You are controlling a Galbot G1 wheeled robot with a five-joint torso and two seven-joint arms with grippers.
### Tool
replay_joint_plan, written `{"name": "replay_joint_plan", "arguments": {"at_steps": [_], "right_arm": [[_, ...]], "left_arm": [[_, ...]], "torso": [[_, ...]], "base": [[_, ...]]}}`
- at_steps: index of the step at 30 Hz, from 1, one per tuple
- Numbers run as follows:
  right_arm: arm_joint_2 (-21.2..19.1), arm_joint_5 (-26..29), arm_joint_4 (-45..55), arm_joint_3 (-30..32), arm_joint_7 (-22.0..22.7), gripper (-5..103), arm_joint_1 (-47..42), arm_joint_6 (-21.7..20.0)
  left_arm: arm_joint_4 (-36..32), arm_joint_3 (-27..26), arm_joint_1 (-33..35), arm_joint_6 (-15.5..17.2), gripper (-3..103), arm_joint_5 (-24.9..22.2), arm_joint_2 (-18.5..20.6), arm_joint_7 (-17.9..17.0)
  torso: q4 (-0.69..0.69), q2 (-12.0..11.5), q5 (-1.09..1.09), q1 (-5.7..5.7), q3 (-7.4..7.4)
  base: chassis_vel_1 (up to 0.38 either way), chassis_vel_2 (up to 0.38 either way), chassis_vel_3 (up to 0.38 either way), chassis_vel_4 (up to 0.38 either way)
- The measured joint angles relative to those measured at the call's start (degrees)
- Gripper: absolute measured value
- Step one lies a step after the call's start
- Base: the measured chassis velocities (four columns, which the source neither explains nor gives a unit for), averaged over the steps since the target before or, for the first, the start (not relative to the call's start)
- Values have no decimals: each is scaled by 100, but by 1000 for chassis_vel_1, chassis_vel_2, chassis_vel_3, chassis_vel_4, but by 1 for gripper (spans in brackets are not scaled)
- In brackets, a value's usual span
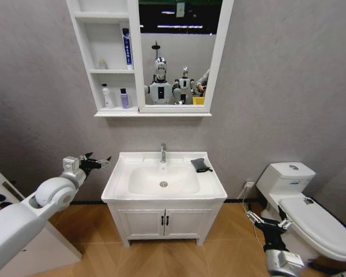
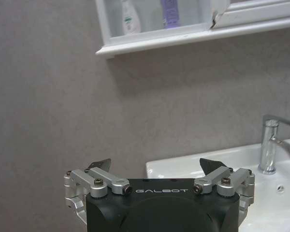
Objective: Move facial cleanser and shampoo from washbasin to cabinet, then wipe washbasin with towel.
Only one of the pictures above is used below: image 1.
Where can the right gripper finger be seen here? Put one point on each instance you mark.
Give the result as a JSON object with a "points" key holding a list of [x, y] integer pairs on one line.
{"points": [[253, 215], [285, 222]]}

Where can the chrome flush button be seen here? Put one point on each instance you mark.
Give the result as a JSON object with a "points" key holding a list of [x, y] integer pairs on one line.
{"points": [[293, 167]]}

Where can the white wall socket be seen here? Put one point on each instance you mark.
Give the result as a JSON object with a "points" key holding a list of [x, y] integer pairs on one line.
{"points": [[249, 184]]}

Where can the cabinet mirror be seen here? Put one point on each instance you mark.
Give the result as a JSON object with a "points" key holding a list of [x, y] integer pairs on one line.
{"points": [[178, 57]]}

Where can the white vanity cabinet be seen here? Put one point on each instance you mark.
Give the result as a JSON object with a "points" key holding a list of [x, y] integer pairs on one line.
{"points": [[164, 222]]}

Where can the metal basin drain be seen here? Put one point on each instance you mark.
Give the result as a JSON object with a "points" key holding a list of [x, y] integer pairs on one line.
{"points": [[163, 183]]}

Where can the white toilet lid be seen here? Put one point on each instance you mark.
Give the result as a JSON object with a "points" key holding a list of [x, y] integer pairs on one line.
{"points": [[320, 228]]}

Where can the purple bottle with black cap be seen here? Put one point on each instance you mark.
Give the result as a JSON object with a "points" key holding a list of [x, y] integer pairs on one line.
{"points": [[124, 99]]}

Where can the white side cabinet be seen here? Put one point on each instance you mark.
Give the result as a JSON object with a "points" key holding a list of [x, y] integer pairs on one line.
{"points": [[54, 245]]}

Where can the white wall cabinet with shelves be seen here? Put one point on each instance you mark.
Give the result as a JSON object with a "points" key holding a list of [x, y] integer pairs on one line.
{"points": [[109, 43]]}

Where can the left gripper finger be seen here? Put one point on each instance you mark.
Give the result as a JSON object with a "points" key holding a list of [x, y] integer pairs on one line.
{"points": [[86, 156], [105, 163]]}

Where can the grey folded towel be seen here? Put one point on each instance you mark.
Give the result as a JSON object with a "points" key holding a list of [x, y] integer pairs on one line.
{"points": [[200, 165]]}

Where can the white toilet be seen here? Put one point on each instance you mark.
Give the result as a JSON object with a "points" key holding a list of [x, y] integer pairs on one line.
{"points": [[288, 184]]}

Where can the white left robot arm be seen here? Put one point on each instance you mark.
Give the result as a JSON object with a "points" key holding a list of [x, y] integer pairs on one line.
{"points": [[14, 228]]}

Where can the white ceramic washbasin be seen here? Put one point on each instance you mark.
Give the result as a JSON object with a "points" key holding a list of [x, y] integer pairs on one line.
{"points": [[164, 176]]}

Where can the chrome faucet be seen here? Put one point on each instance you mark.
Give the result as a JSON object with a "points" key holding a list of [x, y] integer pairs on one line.
{"points": [[163, 153]]}

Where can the white bottle with black cap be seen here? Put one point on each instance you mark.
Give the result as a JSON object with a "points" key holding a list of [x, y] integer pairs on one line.
{"points": [[107, 98]]}

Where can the blue and white toothpaste tube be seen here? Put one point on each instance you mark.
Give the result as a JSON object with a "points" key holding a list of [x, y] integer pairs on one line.
{"points": [[127, 49]]}

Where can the white vanity door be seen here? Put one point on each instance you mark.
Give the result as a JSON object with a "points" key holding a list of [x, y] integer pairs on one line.
{"points": [[141, 223], [188, 223]]}

